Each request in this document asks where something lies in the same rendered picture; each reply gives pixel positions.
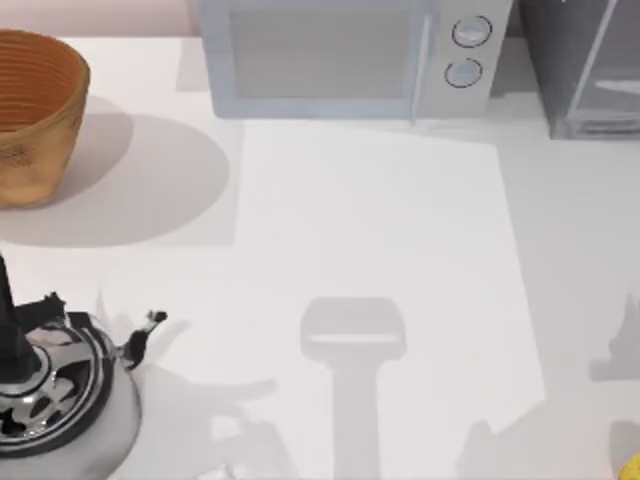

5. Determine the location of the microwave door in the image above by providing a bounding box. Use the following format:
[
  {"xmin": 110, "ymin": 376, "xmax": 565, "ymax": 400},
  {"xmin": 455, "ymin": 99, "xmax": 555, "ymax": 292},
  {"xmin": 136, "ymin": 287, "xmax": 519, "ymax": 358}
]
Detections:
[{"xmin": 193, "ymin": 0, "xmax": 434, "ymax": 120}]

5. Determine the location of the pale microwave oven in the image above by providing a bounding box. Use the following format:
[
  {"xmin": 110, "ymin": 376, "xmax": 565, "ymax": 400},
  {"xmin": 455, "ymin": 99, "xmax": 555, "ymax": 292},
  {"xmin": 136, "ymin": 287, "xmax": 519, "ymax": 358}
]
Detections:
[{"xmin": 193, "ymin": 0, "xmax": 515, "ymax": 121}]

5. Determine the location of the microwave knob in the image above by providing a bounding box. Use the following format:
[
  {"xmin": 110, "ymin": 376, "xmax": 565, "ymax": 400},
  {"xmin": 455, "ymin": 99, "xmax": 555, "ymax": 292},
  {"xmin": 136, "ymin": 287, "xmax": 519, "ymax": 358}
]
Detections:
[
  {"xmin": 443, "ymin": 56, "xmax": 484, "ymax": 90},
  {"xmin": 451, "ymin": 14, "xmax": 494, "ymax": 49}
]

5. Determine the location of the shiny metal kettle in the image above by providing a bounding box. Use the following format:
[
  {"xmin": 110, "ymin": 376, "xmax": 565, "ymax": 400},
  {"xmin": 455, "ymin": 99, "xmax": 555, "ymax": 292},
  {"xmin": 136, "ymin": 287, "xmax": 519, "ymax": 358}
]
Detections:
[{"xmin": 0, "ymin": 291, "xmax": 169, "ymax": 480}]

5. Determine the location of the brown woven basket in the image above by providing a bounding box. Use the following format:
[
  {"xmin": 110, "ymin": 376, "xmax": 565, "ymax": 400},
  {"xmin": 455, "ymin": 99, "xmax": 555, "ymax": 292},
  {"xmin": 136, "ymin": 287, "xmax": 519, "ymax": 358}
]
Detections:
[{"xmin": 0, "ymin": 29, "xmax": 92, "ymax": 210}]

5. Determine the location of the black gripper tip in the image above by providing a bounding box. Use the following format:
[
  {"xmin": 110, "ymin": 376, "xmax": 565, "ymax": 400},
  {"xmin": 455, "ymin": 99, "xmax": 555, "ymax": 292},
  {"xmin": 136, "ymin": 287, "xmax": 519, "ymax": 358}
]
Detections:
[{"xmin": 0, "ymin": 253, "xmax": 34, "ymax": 384}]

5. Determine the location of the microwave door handle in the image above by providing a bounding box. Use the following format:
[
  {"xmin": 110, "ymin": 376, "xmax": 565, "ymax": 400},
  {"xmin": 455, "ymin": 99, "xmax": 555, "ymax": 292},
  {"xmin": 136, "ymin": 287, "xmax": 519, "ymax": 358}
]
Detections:
[{"xmin": 410, "ymin": 13, "xmax": 433, "ymax": 126}]

